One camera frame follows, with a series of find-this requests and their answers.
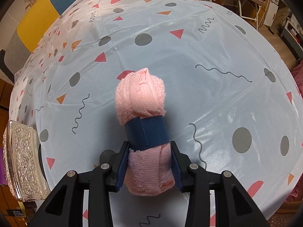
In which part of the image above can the ornate gold tissue box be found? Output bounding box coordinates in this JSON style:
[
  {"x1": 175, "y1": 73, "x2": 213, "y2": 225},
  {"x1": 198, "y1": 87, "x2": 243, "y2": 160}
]
[{"x1": 3, "y1": 120, "x2": 50, "y2": 202}]

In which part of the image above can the small round side table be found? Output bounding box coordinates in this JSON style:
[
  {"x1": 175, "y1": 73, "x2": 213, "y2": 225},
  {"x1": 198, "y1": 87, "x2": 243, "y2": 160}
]
[{"x1": 225, "y1": 0, "x2": 268, "y2": 30}]

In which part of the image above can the purple cardboard box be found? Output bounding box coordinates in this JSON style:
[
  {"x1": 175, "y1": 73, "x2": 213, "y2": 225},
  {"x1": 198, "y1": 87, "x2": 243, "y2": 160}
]
[{"x1": 0, "y1": 147, "x2": 8, "y2": 186}]

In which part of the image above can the pink towel blue band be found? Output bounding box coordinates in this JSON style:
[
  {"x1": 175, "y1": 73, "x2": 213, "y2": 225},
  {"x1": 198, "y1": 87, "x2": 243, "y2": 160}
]
[{"x1": 115, "y1": 68, "x2": 175, "y2": 196}]

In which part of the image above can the patterned plastic tablecloth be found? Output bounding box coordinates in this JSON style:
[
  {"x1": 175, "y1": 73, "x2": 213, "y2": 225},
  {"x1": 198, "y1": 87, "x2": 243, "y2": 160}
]
[{"x1": 9, "y1": 0, "x2": 302, "y2": 226}]

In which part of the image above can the wicker rattan chair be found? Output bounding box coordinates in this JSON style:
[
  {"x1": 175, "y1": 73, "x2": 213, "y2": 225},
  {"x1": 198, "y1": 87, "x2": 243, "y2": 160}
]
[{"x1": 268, "y1": 201, "x2": 302, "y2": 227}]

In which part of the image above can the grey yellow blue sofa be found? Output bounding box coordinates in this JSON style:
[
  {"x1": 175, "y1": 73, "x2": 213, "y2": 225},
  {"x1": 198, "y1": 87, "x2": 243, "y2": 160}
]
[{"x1": 1, "y1": 0, "x2": 76, "y2": 84}]

